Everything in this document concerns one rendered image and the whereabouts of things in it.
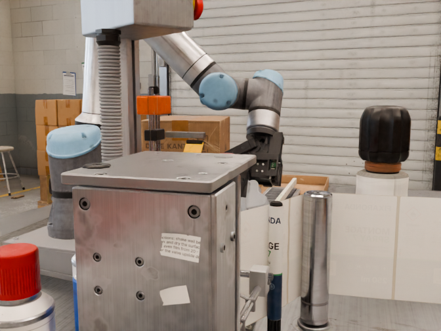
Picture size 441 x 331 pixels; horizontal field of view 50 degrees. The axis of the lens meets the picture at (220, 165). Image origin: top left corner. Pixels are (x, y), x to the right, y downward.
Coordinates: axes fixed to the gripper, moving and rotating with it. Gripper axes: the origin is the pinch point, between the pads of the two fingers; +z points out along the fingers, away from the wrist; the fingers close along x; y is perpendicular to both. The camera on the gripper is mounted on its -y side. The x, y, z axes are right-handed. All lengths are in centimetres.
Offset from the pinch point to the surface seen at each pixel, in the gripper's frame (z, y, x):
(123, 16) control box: -13, -7, -52
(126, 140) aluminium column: -3.0, -13.1, -32.8
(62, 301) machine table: 23.0, -26.2, -19.4
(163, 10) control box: -15, -2, -50
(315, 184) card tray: -38, 8, 86
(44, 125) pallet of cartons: -142, -270, 259
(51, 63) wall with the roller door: -296, -394, 386
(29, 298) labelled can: 24, 1, -67
